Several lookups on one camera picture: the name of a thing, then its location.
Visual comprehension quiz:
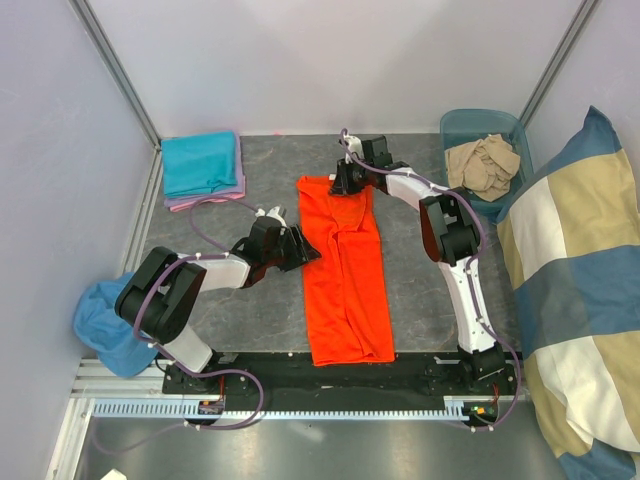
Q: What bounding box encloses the crumpled blue cloth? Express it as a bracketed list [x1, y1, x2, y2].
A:
[72, 272, 157, 378]

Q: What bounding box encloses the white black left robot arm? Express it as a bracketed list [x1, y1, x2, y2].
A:
[114, 215, 322, 393]

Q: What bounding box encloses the blue beige checkered pillow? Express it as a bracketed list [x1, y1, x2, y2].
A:
[497, 108, 639, 479]

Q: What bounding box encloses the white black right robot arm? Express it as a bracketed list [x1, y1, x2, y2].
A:
[330, 129, 506, 394]

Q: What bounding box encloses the crumpled beige t-shirt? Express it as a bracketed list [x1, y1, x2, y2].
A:
[445, 134, 521, 202]

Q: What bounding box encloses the right aluminium frame post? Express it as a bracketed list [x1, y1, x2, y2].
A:
[519, 0, 601, 128]

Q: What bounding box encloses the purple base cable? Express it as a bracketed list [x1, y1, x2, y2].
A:
[89, 372, 269, 456]
[444, 369, 526, 435]

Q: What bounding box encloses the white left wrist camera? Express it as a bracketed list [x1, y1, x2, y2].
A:
[255, 205, 287, 227]

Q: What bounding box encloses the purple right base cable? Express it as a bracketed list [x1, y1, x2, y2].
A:
[444, 369, 526, 435]

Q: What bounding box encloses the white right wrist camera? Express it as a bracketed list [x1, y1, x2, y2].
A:
[341, 135, 365, 163]

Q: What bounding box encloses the grey slotted cable duct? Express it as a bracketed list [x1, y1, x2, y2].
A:
[93, 396, 491, 421]

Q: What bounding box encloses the left aluminium frame post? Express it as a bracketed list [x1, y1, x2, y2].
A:
[69, 0, 161, 151]

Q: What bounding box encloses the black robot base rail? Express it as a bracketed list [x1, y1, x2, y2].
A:
[162, 352, 516, 410]

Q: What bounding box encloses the folded pink t-shirt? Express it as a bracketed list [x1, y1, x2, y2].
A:
[164, 193, 245, 212]

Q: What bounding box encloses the folded purple t-shirt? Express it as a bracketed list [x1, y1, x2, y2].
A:
[164, 134, 247, 207]

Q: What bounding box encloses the folded turquoise t-shirt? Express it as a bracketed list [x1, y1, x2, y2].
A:
[160, 131, 238, 199]

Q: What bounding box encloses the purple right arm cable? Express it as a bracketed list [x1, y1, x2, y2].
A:
[339, 128, 524, 371]

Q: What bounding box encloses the orange t-shirt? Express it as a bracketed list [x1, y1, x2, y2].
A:
[297, 176, 395, 367]

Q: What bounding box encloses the aluminium frame post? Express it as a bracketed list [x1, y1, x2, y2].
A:
[69, 0, 161, 151]
[519, 0, 601, 128]

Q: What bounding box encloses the teal plastic bin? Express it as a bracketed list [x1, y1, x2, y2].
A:
[440, 109, 533, 223]

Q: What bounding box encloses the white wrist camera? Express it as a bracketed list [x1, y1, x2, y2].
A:
[341, 135, 365, 163]
[255, 205, 287, 227]

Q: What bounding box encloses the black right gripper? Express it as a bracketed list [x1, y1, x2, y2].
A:
[329, 157, 373, 197]

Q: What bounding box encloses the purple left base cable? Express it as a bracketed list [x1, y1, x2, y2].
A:
[89, 372, 269, 456]

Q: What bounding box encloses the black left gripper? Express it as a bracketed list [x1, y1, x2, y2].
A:
[264, 224, 321, 273]

